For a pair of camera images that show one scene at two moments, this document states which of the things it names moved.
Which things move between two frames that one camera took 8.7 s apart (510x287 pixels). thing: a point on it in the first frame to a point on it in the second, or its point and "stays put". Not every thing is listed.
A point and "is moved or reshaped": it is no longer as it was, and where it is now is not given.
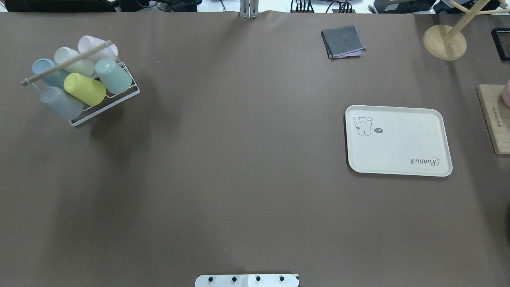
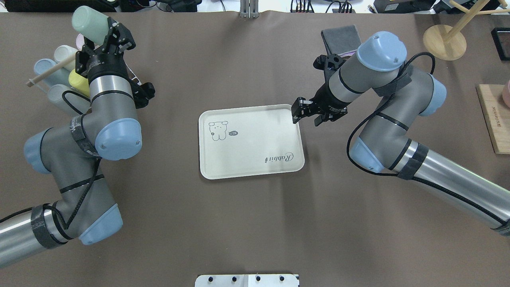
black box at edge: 501,37 stays put
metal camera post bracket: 249,9 stays put
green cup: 115,81 is moved or reshaped
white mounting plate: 247,280 stays put
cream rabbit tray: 397,140 is moved or reshaped
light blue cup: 55,79 stays put
